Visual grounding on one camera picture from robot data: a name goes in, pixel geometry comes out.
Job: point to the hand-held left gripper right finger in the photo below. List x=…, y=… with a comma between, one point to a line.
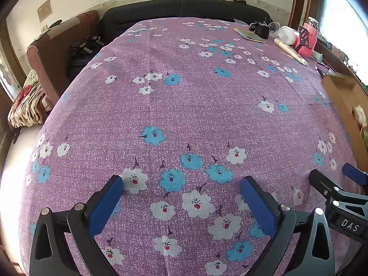
x=258, y=207

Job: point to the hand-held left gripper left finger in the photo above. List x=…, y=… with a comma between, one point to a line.
x=106, y=204

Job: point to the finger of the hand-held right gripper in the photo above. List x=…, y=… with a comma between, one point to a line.
x=355, y=173
x=325, y=184

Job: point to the shallow cardboard box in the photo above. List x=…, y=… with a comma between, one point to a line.
x=340, y=92

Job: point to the white and red snack packet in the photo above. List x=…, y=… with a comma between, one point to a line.
x=359, y=114

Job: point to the black smartphone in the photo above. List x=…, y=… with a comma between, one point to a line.
x=320, y=71

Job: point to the wooden window sill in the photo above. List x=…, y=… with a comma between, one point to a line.
x=345, y=63

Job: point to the purple floral tablecloth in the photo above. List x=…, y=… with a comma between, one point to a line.
x=184, y=115

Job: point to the pale green cloth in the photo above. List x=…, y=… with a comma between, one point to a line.
x=316, y=56

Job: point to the patterned folded blanket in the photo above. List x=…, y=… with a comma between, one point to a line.
x=27, y=106

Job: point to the cream tube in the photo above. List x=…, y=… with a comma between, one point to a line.
x=290, y=51

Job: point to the bottle in pink knit sleeve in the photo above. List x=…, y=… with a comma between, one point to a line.
x=309, y=38

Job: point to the black slotted stand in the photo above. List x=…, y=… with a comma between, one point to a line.
x=303, y=37

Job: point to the white jar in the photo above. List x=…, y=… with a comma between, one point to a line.
x=287, y=36

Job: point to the brown armchair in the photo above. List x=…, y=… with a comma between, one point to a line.
x=51, y=57

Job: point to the dark metal tool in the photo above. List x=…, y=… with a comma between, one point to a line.
x=86, y=46

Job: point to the wooden framed poster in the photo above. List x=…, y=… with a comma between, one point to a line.
x=7, y=77

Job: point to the wooden framed window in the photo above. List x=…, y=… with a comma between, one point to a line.
x=339, y=11

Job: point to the clear plastic cup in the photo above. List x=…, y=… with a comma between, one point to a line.
x=275, y=26

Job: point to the black cup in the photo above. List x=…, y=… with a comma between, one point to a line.
x=262, y=30

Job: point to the grey booklet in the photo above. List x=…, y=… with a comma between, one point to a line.
x=248, y=34

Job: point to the white cloth strip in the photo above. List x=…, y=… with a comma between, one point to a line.
x=64, y=27

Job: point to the black sofa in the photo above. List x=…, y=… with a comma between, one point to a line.
x=172, y=10

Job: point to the wall socket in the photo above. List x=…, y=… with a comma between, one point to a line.
x=44, y=28

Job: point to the small wall plaque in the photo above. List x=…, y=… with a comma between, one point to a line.
x=44, y=11

